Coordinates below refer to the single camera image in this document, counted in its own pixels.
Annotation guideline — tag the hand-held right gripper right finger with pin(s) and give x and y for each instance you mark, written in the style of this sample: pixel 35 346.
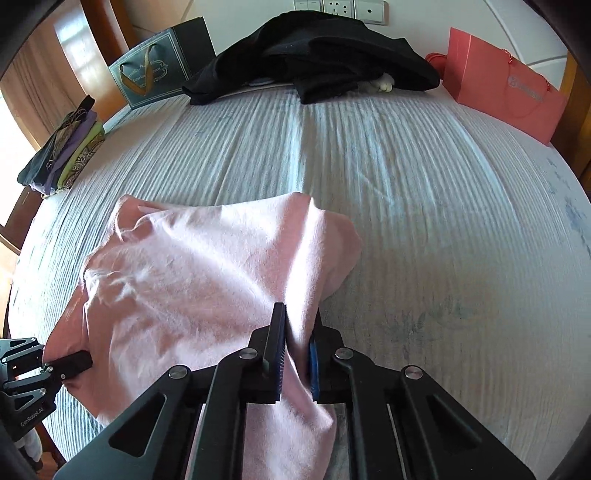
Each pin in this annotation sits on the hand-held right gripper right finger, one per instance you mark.
pixel 315 369

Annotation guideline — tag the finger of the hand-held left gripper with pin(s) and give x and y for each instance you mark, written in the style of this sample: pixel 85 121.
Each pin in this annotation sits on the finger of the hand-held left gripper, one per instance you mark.
pixel 74 363

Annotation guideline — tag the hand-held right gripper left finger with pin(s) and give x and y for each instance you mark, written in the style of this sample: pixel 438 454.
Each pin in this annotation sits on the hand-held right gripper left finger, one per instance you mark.
pixel 274 350

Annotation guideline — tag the pink t-shirt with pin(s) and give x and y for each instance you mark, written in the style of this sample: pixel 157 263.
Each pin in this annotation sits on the pink t-shirt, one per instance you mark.
pixel 198 286

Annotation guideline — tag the stack of folded clothes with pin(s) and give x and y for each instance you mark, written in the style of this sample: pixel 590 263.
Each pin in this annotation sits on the stack of folded clothes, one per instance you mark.
pixel 44 157

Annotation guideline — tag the pile of black clothes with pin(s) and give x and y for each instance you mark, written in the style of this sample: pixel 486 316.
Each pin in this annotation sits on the pile of black clothes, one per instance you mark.
pixel 314 55

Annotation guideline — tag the wooden nightstand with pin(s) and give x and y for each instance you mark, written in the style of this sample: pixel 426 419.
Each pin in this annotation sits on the wooden nightstand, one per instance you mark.
pixel 16 221

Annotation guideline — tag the striped light blue bed sheet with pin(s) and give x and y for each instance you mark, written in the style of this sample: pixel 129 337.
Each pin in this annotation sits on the striped light blue bed sheet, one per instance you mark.
pixel 438 254

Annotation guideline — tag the brown patterned folded garment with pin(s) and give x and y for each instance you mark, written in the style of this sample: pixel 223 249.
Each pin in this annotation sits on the brown patterned folded garment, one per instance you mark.
pixel 83 161

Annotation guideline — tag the green folded garment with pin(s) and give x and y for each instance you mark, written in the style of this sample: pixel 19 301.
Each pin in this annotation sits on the green folded garment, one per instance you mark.
pixel 81 154

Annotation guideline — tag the purple folded garment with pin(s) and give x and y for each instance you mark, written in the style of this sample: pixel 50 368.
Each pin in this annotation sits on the purple folded garment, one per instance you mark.
pixel 76 141

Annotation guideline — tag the small white object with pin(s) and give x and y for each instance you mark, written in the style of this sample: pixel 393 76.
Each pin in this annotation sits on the small white object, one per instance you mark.
pixel 384 83

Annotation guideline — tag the red bag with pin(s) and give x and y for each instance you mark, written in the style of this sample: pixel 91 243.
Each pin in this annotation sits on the red bag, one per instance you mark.
pixel 435 62

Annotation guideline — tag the pink paper bag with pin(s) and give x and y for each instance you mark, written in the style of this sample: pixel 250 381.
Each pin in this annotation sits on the pink paper bag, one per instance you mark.
pixel 503 85

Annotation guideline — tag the white wall switch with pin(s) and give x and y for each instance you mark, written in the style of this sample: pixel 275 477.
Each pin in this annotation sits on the white wall switch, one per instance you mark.
pixel 308 4

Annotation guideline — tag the white wall power socket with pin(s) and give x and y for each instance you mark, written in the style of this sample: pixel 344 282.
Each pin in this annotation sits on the white wall power socket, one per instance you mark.
pixel 338 6

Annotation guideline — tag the white round-hole wall plate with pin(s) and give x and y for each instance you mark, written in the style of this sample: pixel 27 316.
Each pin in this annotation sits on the white round-hole wall plate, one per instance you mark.
pixel 369 10

